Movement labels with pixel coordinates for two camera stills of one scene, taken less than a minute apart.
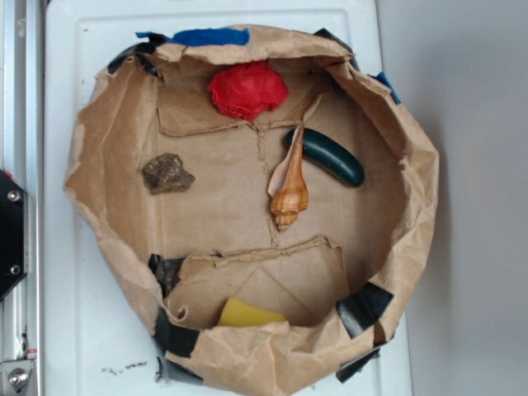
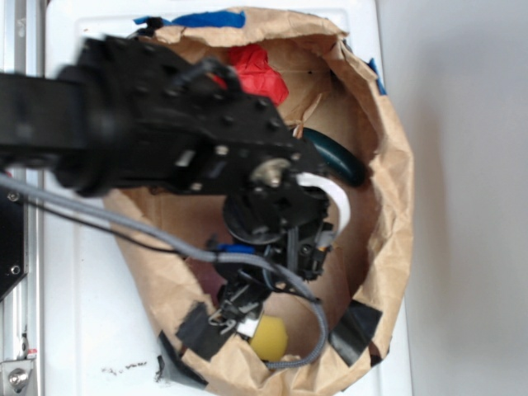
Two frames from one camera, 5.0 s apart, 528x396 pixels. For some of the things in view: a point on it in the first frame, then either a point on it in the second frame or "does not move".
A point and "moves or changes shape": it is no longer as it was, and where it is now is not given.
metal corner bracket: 16,376 does not move
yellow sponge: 238,313 moves or changes shape
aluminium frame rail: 21,156 does not move
